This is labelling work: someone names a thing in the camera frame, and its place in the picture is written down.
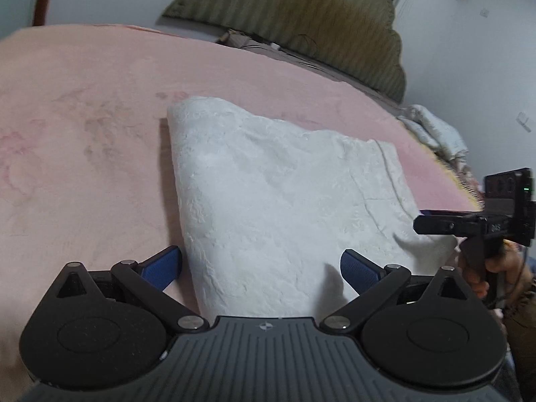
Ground olive padded headboard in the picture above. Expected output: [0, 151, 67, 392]
[161, 0, 408, 103]

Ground person's right hand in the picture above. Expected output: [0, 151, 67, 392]
[457, 240, 529, 311]

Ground pink bed blanket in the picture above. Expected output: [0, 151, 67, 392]
[0, 24, 486, 402]

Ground person's right forearm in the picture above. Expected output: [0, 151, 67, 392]
[500, 255, 536, 402]

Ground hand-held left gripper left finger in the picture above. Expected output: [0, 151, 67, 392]
[52, 245, 211, 335]

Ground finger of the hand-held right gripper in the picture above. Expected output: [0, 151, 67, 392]
[412, 209, 482, 236]

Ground white pants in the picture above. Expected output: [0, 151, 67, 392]
[166, 96, 461, 317]

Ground black cable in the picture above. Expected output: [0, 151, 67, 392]
[293, 33, 319, 51]

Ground white bundled cloth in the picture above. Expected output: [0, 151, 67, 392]
[396, 104, 486, 208]

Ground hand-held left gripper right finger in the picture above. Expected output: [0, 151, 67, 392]
[319, 249, 476, 336]

